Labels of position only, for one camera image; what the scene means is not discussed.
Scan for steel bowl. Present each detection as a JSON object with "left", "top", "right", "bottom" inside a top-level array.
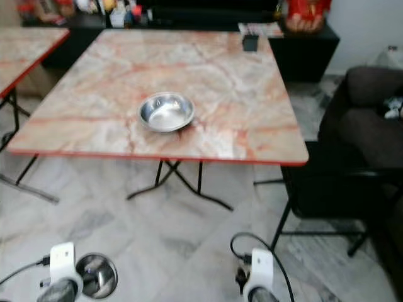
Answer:
[
  {"left": 139, "top": 92, "right": 196, "bottom": 133},
  {"left": 77, "top": 253, "right": 118, "bottom": 299}
]

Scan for black metal chair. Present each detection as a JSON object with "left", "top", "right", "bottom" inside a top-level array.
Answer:
[{"left": 253, "top": 141, "right": 403, "bottom": 257}]

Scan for marble top folding table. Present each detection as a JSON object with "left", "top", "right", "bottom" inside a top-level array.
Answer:
[
  {"left": 6, "top": 28, "right": 310, "bottom": 212},
  {"left": 0, "top": 27, "right": 71, "bottom": 204}
]

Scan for dark brown sofa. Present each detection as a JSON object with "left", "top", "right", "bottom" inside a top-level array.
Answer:
[{"left": 317, "top": 65, "right": 403, "bottom": 171}]

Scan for white black item on sofa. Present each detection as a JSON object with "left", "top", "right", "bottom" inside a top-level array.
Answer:
[{"left": 383, "top": 97, "right": 403, "bottom": 121}]

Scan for small black box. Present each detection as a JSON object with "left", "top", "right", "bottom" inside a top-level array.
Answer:
[{"left": 242, "top": 34, "right": 260, "bottom": 52}]

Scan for printed paper leaflet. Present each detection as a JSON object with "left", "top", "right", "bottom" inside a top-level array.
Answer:
[{"left": 237, "top": 23, "right": 285, "bottom": 39}]

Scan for brown cardboard box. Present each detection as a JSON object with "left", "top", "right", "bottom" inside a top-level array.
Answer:
[{"left": 15, "top": 63, "right": 52, "bottom": 99}]

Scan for white bag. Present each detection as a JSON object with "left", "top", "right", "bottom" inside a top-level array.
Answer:
[{"left": 377, "top": 45, "right": 403, "bottom": 70}]

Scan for red gift package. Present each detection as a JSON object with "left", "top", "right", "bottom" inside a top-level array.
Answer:
[{"left": 284, "top": 0, "right": 332, "bottom": 33}]

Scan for black television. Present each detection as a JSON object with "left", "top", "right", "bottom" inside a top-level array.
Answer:
[{"left": 139, "top": 0, "right": 283, "bottom": 26}]

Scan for white small carton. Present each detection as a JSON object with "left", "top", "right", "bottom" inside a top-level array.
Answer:
[{"left": 108, "top": 8, "right": 128, "bottom": 28}]

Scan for red packaged goods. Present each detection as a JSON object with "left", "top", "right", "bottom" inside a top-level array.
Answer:
[{"left": 18, "top": 0, "right": 73, "bottom": 25}]

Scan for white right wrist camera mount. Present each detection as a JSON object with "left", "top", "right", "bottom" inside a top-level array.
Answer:
[{"left": 250, "top": 249, "right": 275, "bottom": 294}]

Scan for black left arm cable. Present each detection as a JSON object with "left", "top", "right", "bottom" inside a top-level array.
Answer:
[{"left": 0, "top": 255, "right": 52, "bottom": 286}]

